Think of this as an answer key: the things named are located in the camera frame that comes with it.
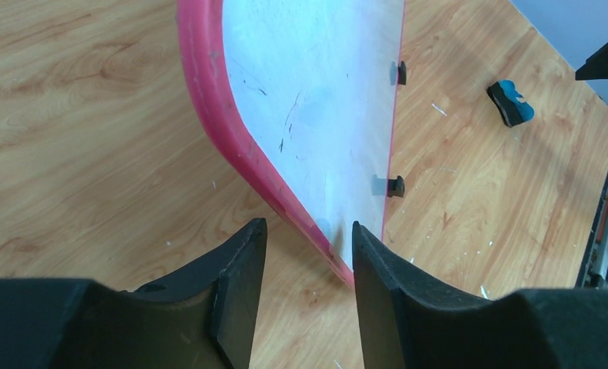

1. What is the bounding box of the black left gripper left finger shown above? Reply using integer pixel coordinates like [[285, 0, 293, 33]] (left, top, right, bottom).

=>
[[0, 218, 267, 368]]

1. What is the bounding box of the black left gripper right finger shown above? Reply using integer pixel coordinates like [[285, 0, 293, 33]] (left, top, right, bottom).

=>
[[352, 223, 608, 368]]

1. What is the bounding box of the blue black foam eraser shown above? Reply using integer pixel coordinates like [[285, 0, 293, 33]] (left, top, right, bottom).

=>
[[486, 79, 535, 128]]

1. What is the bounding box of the pink framed whiteboard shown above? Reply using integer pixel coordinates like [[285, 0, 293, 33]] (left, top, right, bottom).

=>
[[176, 0, 405, 284]]

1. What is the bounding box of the black left whiteboard foot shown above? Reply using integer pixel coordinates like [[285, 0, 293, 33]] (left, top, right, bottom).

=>
[[386, 175, 405, 198]]

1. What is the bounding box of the black whiteboard foot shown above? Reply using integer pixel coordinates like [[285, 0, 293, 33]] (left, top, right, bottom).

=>
[[386, 175, 405, 198], [397, 61, 407, 85]]

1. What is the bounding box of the black right whiteboard foot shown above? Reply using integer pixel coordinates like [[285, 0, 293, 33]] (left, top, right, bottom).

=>
[[397, 61, 407, 85]]

